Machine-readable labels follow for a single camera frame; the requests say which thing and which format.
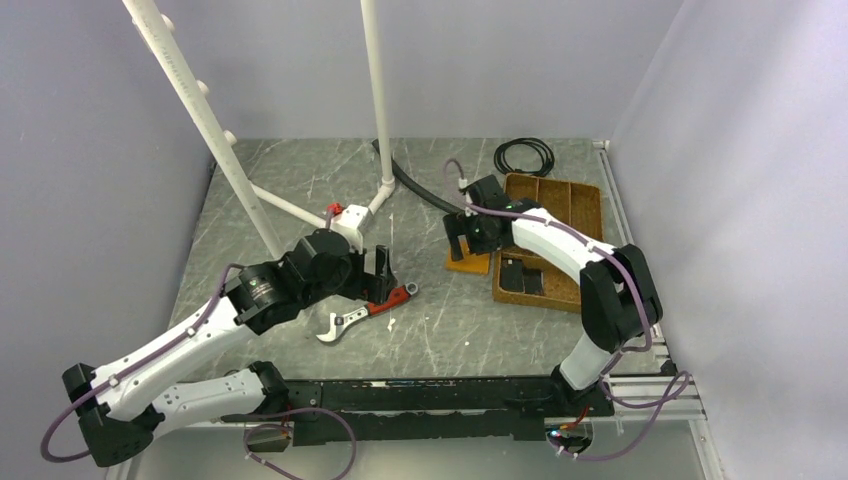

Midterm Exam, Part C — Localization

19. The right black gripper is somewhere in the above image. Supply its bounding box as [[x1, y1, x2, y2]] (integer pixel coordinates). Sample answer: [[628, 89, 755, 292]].
[[443, 209, 509, 261]]

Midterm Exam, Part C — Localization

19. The black VIP credit card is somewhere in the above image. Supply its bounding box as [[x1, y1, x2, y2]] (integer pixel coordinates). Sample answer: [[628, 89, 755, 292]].
[[498, 258, 525, 293]]

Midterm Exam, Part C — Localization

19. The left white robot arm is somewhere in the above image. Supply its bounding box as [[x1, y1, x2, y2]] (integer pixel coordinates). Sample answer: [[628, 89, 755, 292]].
[[62, 228, 398, 467]]

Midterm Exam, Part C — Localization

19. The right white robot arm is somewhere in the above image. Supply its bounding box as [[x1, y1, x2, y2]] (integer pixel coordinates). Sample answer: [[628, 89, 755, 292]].
[[443, 175, 663, 415]]

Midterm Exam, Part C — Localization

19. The brown woven divided tray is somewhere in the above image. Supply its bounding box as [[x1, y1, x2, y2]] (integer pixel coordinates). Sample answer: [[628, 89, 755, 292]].
[[492, 174, 604, 313]]

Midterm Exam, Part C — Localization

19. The red handled adjustable wrench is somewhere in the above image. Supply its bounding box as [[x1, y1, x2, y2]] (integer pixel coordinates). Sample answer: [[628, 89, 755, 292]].
[[315, 282, 419, 344]]

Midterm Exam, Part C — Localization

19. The white PVC pipe frame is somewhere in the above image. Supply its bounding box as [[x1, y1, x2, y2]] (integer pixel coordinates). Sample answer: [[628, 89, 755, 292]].
[[123, 1, 396, 257]]

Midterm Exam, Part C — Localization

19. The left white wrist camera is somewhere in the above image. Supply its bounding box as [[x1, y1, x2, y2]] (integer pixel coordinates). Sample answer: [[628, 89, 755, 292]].
[[325, 203, 371, 253]]

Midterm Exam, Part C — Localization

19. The black rubber hose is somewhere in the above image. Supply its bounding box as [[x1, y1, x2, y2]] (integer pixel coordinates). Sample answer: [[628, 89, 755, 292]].
[[370, 139, 465, 217]]

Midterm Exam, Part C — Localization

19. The coiled black cable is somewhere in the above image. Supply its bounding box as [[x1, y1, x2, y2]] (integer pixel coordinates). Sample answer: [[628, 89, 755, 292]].
[[493, 137, 556, 178]]

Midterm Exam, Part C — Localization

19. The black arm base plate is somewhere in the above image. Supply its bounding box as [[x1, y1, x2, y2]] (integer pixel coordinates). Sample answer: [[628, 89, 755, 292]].
[[223, 375, 614, 446]]

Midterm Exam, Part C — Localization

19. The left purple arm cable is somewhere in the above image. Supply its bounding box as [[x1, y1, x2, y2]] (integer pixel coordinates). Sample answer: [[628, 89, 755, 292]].
[[40, 262, 359, 480]]

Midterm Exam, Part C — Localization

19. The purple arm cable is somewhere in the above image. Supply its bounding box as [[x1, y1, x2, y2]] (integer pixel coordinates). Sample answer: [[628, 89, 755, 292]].
[[40, 262, 359, 480], [442, 157, 694, 464]]

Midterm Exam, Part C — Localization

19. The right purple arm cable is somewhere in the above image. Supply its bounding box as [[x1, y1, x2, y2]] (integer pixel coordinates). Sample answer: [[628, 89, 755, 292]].
[[442, 157, 694, 464]]

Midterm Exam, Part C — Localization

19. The aluminium extrusion rail frame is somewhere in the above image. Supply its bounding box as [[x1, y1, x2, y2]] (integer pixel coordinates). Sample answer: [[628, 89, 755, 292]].
[[105, 139, 727, 480]]

